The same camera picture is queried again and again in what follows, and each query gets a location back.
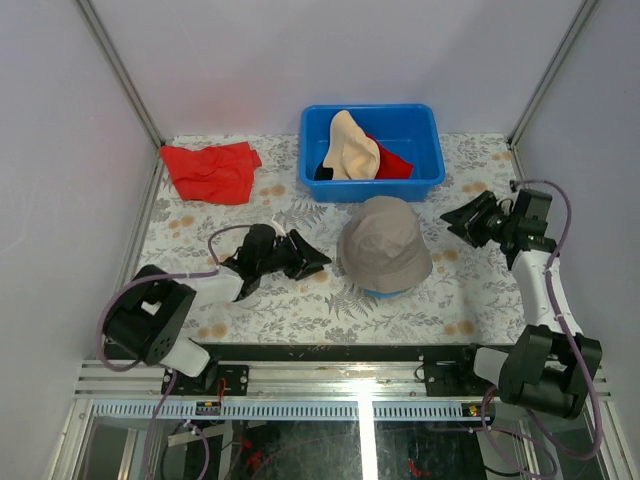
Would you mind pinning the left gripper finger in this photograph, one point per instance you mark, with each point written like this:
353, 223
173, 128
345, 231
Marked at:
309, 256
307, 272

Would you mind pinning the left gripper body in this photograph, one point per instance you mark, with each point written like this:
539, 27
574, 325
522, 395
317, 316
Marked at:
286, 258

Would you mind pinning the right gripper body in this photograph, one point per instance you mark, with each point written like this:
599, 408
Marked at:
489, 224

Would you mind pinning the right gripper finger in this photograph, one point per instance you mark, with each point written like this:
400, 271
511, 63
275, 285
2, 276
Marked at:
462, 233
479, 205

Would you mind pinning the blue bucket hat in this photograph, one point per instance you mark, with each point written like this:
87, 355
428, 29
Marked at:
383, 295

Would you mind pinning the grey hat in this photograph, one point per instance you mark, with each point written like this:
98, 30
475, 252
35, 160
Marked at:
382, 247

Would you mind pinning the red hat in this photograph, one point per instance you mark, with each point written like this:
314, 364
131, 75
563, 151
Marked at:
392, 166

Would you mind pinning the blue plastic bin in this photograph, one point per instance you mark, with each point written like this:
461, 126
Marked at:
407, 130

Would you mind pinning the beige bucket hat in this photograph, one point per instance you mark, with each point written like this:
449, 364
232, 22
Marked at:
351, 154

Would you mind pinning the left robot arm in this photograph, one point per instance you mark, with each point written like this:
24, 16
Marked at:
146, 316

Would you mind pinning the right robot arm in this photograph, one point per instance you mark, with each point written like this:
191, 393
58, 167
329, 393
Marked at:
551, 367

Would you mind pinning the red cloth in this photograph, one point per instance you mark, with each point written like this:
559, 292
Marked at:
221, 175

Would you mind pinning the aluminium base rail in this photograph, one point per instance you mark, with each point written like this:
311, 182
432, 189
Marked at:
285, 381

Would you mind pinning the right aluminium frame post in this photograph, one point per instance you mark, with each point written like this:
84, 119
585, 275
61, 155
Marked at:
580, 20

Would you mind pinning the aluminium frame post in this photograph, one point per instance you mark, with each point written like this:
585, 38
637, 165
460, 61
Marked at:
580, 20
106, 45

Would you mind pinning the left aluminium frame post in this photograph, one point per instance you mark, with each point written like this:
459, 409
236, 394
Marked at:
106, 45

